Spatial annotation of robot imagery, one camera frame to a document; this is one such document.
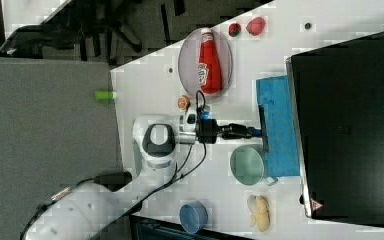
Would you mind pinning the green mug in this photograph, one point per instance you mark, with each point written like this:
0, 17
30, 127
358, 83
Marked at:
249, 167

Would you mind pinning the orange slice toy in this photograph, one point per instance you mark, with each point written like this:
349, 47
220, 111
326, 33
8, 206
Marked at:
183, 102

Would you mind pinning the red ketchup bottle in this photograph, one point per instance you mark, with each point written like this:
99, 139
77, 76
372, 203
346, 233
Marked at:
209, 71

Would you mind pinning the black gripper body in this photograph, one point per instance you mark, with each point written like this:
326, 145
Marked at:
208, 130

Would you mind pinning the blue cup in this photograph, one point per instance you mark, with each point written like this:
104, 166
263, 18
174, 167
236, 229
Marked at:
193, 217

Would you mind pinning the green cylinder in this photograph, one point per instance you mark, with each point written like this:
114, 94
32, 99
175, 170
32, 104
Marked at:
105, 95

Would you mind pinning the black cylinder upper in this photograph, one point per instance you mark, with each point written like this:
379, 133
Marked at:
114, 181

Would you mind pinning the grey round plate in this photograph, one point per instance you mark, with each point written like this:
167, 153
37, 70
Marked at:
189, 58

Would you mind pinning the pink strawberry toy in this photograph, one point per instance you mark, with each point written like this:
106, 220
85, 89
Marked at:
256, 26

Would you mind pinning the dark red strawberry toy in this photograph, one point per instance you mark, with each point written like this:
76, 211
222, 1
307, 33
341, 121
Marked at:
234, 29

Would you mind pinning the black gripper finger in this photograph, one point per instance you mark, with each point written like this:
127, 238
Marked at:
256, 132

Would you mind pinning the peeled banana toy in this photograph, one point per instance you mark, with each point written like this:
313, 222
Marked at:
259, 208

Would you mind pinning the black office chair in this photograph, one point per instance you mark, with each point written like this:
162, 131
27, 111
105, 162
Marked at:
62, 24

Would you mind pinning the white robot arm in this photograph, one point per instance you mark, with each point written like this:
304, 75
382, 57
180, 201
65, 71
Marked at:
81, 211

